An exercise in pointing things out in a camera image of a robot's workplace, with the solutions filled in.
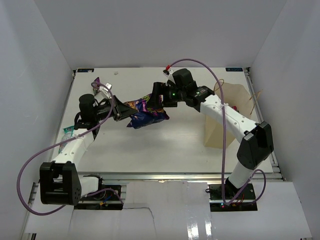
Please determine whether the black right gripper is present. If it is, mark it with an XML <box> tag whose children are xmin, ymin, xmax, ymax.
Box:
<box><xmin>146</xmin><ymin>82</ymin><xmax>186</xmax><ymax>108</ymax></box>

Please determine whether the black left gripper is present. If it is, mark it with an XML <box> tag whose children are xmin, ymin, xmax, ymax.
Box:
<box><xmin>93</xmin><ymin>95</ymin><xmax>138</xmax><ymax>122</ymax></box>

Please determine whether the dark blue purple snack bag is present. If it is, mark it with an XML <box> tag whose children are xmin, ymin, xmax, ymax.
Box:
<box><xmin>124</xmin><ymin>93</ymin><xmax>170</xmax><ymax>129</ymax></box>

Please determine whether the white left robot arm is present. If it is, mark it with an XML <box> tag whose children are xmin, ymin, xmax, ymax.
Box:
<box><xmin>39</xmin><ymin>94</ymin><xmax>137</xmax><ymax>206</ymax></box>

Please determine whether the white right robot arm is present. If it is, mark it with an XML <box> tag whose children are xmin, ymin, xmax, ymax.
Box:
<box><xmin>147</xmin><ymin>68</ymin><xmax>274</xmax><ymax>200</ymax></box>

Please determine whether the brown paper bag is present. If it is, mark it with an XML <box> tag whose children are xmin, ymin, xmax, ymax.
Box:
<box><xmin>203</xmin><ymin>79</ymin><xmax>265</xmax><ymax>150</ymax></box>

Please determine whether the small purple candy packet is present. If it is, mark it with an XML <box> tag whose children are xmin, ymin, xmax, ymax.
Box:
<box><xmin>91</xmin><ymin>77</ymin><xmax>101</xmax><ymax>96</ymax></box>

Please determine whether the left black XDOF label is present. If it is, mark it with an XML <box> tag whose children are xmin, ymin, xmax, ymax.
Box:
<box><xmin>76</xmin><ymin>68</ymin><xmax>95</xmax><ymax>73</ymax></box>

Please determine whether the black xdof label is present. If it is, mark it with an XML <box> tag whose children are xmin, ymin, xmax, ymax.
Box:
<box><xmin>76</xmin><ymin>68</ymin><xmax>95</xmax><ymax>73</ymax></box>
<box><xmin>225</xmin><ymin>67</ymin><xmax>244</xmax><ymax>72</ymax></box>

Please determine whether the teal white snack packet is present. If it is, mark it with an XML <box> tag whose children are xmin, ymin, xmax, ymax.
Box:
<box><xmin>58</xmin><ymin>125</ymin><xmax>74</xmax><ymax>154</ymax></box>

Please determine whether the right black XDOF label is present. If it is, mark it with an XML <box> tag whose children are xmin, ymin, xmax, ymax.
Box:
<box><xmin>225</xmin><ymin>67</ymin><xmax>244</xmax><ymax>72</ymax></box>

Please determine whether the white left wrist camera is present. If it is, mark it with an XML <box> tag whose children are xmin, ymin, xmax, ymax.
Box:
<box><xmin>98</xmin><ymin>83</ymin><xmax>112</xmax><ymax>100</ymax></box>

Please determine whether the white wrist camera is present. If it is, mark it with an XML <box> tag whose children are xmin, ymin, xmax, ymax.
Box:
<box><xmin>162</xmin><ymin>65</ymin><xmax>176</xmax><ymax>87</ymax></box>
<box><xmin>98</xmin><ymin>83</ymin><xmax>112</xmax><ymax>100</ymax></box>

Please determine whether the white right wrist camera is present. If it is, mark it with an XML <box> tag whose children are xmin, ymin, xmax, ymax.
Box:
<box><xmin>162</xmin><ymin>65</ymin><xmax>176</xmax><ymax>87</ymax></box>

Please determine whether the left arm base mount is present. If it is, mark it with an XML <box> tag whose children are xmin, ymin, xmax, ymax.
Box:
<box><xmin>74</xmin><ymin>184</ymin><xmax>125</xmax><ymax>211</ymax></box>

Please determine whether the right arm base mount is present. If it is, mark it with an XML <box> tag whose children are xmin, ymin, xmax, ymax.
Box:
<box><xmin>204</xmin><ymin>181</ymin><xmax>258</xmax><ymax>212</ymax></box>

